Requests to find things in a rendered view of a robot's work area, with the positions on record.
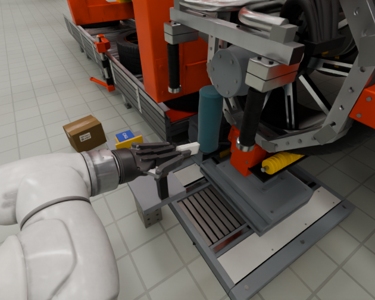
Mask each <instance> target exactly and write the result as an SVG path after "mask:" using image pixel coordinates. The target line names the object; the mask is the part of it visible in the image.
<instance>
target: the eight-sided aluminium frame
mask: <svg viewBox="0 0 375 300"><path fill-rule="evenodd" d="M339 2H340V4H341V6H342V9H343V12H344V14H345V17H346V20H347V22H348V25H349V28H350V30H351V33H352V35H353V38H354V41H355V43H356V46H357V48H358V51H359V53H358V55H357V57H356V60H355V62H354V64H353V66H352V68H351V70H350V72H349V74H348V76H347V78H346V80H345V82H344V84H343V86H342V88H341V90H340V92H339V94H338V96H337V98H336V100H335V102H334V104H333V106H332V108H331V110H330V112H329V114H328V116H327V118H326V120H325V122H324V124H323V125H322V126H317V127H313V128H310V129H305V130H301V131H298V132H293V133H289V134H286V135H281V136H280V135H278V134H277V133H275V132H273V131H272V130H270V129H269V128H268V127H266V126H265V125H263V124H261V123H260V122H259V124H258V128H257V132H256V136H255V143H256V144H258V145H259V146H260V147H262V149H264V150H266V151H267V152H269V153H271V152H274V153H275V152H277V151H284V150H289V149H296V148H303V147H307V146H314V145H324V144H325V143H332V142H334V141H336V140H338V139H339V138H341V137H342V136H345V135H346V133H347V132H348V130H349V128H350V127H352V123H353V122H354V119H353V118H350V117H349V114H350V112H351V110H352V109H353V107H354V105H355V103H356V102H357V100H358V98H359V97H360V95H361V93H362V91H363V90H364V89H365V88H367V87H369V86H372V85H374V84H375V0H339ZM230 13H231V12H210V14H209V16H211V17H215V18H218V19H221V20H224V21H228V22H230ZM226 47H227V42H226V41H225V40H222V39H219V38H217V37H214V36H211V35H209V38H208V58H207V72H208V77H209V78H210V80H211V83H212V85H213V82H212V79H211V61H212V58H213V56H214V54H215V53H216V52H217V51H218V50H219V49H223V48H226ZM223 112H224V116H225V118H226V120H227V122H228V123H230V125H231V126H232V125H234V126H235V128H237V129H238V130H239V131H240V128H241V124H242V119H243V114H244V112H243V111H242V109H241V107H240V104H239V101H238V99H237V96H234V97H232V98H225V97H224V99H223Z"/></svg>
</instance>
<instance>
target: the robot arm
mask: <svg viewBox="0 0 375 300"><path fill-rule="evenodd" d="M164 146H165V147H164ZM199 146H200V144H199V143H198V142H194V143H189V144H185V145H177V146H176V143H173V145H170V143H169V142H154V143H137V142H132V145H131V149H128V148H121V149H115V150H111V151H110V150H109V149H107V148H102V149H96V150H93V151H83V152H80V153H74V154H68V153H54V154H45V155H38V156H35V157H29V158H25V159H21V160H17V161H13V162H9V163H7V164H4V165H0V225H2V226H10V225H14V224H18V225H19V227H20V231H21V232H19V233H17V234H16V235H12V236H9V237H7V238H6V240H5V241H4V243H3V244H2V245H1V246H0V300H117V297H118V294H119V291H120V281H119V273H118V267H117V262H116V259H115V255H114V251H113V248H112V246H111V242H110V240H109V237H108V235H107V232H106V230H105V227H104V225H103V224H102V221H101V220H100V218H99V217H98V215H97V214H96V212H95V211H94V209H93V207H92V204H91V203H90V199H89V198H90V197H94V196H96V195H99V194H102V193H105V192H109V191H112V190H115V189H117V188H118V185H121V184H123V183H127V182H131V181H134V179H135V178H137V177H139V176H147V175H150V176H153V177H154V180H155V181H159V180H160V178H162V176H163V175H165V174H167V173H169V172H171V171H172V170H174V169H176V168H177V167H180V166H181V165H182V163H183V159H184V158H186V157H189V156H191V155H193V154H197V153H198V150H199Z"/></svg>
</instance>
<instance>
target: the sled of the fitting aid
mask: <svg viewBox="0 0 375 300"><path fill-rule="evenodd" d="M231 155H232V153H231V152H230V149H227V150H225V151H222V152H220V154H218V155H216V156H214V157H212V158H209V159H207V160H205V161H203V162H200V172H201V173H202V174H203V175H204V177H205V178H206V179H207V180H208V181H209V182H210V183H211V184H212V185H213V186H214V187H215V188H216V190H217V191H218V192H219V193H220V194H221V195H222V197H223V198H224V199H225V200H226V201H227V202H228V203H229V204H230V205H231V206H232V207H233V208H234V210H235V211H236V212H237V213H238V214H239V215H240V216H241V217H242V218H243V219H244V220H245V222H246V223H247V224H248V225H249V226H250V227H251V229H252V230H253V231H254V232H255V233H256V234H257V235H258V236H259V237H261V236H262V235H264V234H265V233H267V232H268V231H269V230H271V229H272V228H274V227H275V226H276V225H278V224H279V223H281V222H282V221H283V220H285V219H286V218H288V217H289V216H290V215H292V214H293V213H295V212H296V211H297V210H299V209H300V208H302V207H303V206H304V205H306V204H307V203H308V202H309V200H310V199H311V197H312V196H311V197H310V198H308V199H307V200H306V201H304V202H303V203H301V204H300V205H298V206H297V207H296V208H294V209H293V210H292V211H290V212H288V213H287V214H286V215H284V216H283V217H282V218H280V219H278V220H277V221H276V222H274V223H273V224H272V225H269V224H268V223H267V222H266V221H265V220H264V219H263V218H262V217H261V216H260V215H259V214H258V213H257V212H256V211H255V210H254V209H253V208H252V207H251V206H250V205H249V204H248V203H247V202H246V201H245V200H244V199H243V198H242V197H241V196H240V195H239V194H238V193H237V192H236V191H235V190H234V189H233V188H232V187H231V186H230V185H229V184H228V183H227V182H226V181H225V180H224V179H223V178H222V177H221V176H220V174H219V173H218V172H217V171H216V165H217V164H219V163H222V162H224V161H226V160H228V159H230V158H231Z"/></svg>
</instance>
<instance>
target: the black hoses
mask: <svg viewBox="0 0 375 300"><path fill-rule="evenodd" d="M302 12H304V14H305V17H306V21H307V27H308V37H309V39H306V40H303V43H302V44H303V45H305V46H306V47H305V50H304V53H306V54H309V55H317V54H320V53H323V52H327V51H331V50H333V49H337V48H340V47H342V45H343V43H344V41H345V39H346V36H344V35H339V34H338V25H339V0H287V1H286V2H285V3H284V4H283V6H282V9H281V11H280V15H279V17H281V18H286V19H288V20H289V24H293V25H296V26H301V25H302V23H303V20H299V19H296V17H297V16H298V15H300V14H301V13H302Z"/></svg>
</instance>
